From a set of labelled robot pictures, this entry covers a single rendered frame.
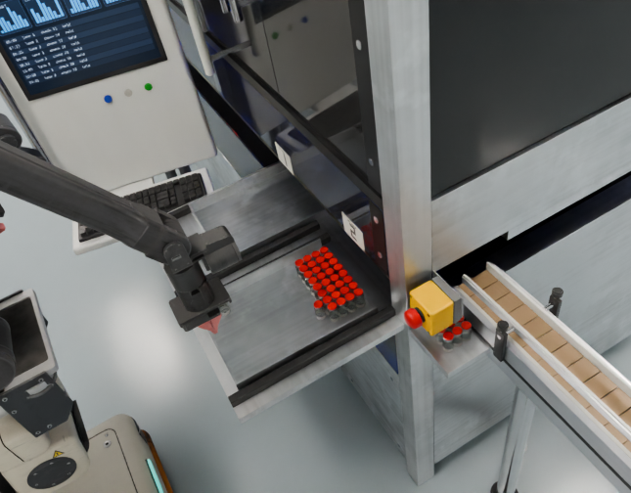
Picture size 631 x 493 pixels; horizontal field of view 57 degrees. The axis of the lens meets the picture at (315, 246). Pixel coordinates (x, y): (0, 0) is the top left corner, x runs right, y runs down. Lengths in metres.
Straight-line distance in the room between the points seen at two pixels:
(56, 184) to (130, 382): 1.71
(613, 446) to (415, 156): 0.58
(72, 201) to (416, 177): 0.53
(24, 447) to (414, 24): 1.12
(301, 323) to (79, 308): 1.72
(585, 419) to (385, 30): 0.73
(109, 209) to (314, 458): 1.42
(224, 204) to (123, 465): 0.87
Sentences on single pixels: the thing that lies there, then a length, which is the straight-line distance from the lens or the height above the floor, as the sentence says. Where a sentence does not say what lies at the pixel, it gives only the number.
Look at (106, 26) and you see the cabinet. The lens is 1.73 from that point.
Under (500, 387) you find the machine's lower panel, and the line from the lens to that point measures 1.84.
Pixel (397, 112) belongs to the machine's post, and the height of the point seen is 1.42.
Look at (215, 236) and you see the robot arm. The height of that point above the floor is 1.26.
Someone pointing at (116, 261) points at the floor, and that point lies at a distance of 2.98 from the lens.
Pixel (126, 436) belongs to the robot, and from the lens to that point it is 2.03.
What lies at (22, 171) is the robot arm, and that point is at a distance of 0.85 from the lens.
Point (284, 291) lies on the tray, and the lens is 1.37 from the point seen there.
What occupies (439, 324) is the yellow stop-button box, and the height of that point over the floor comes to 0.99.
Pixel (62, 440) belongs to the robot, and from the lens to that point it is 1.45.
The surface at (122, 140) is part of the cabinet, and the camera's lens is 1.89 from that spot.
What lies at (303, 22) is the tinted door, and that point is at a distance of 1.09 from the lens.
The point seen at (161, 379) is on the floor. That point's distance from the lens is 2.44.
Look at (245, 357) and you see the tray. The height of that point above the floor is 0.88.
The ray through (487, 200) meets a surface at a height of 1.14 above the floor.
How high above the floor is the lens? 1.91
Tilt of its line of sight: 46 degrees down
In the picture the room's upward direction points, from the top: 13 degrees counter-clockwise
